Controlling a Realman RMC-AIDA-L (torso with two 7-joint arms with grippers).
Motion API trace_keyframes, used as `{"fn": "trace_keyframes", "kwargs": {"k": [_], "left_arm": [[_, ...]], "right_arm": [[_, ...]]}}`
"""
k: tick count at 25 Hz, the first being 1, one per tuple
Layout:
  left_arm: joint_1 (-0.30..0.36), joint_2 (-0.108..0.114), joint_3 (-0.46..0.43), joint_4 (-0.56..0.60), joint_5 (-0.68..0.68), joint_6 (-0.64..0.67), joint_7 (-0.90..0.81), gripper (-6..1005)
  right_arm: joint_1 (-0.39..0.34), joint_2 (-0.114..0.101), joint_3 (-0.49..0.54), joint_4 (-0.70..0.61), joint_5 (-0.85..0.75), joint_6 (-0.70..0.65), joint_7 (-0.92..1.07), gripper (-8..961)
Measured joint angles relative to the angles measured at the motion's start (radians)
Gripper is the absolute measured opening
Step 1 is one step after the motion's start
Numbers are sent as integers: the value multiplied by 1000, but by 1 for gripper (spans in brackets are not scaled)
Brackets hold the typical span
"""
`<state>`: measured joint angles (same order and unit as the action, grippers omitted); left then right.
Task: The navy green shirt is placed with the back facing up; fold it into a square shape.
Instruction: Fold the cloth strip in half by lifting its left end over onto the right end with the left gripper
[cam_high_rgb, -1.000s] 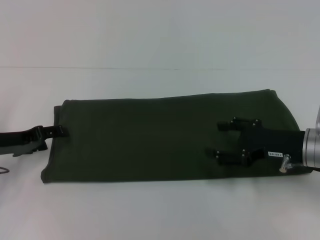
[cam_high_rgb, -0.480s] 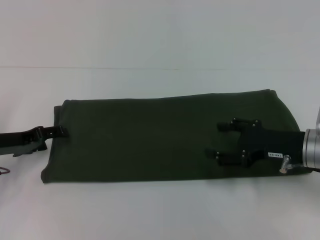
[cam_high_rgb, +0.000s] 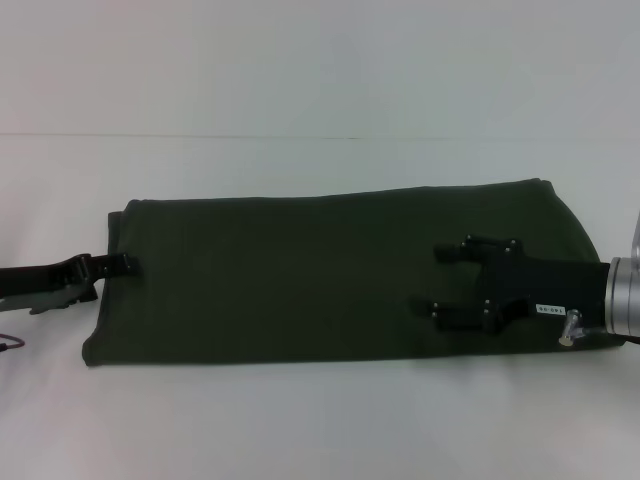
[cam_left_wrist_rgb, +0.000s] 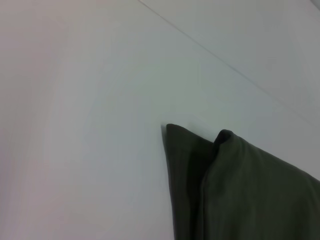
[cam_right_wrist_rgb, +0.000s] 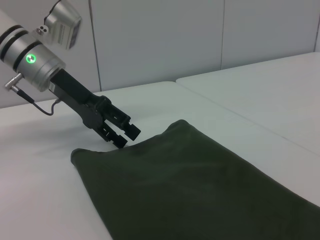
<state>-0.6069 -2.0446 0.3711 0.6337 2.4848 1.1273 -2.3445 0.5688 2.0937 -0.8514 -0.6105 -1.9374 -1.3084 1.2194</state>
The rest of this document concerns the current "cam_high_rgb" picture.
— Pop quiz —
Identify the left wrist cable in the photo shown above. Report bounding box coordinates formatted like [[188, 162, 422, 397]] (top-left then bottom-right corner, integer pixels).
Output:
[[0, 332, 27, 355]]

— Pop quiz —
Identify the dark green shirt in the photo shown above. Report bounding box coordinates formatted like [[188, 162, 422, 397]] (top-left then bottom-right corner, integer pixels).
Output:
[[80, 175, 629, 370]]

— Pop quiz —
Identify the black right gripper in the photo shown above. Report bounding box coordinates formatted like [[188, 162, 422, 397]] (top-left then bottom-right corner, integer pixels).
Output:
[[408, 233, 614, 336]]

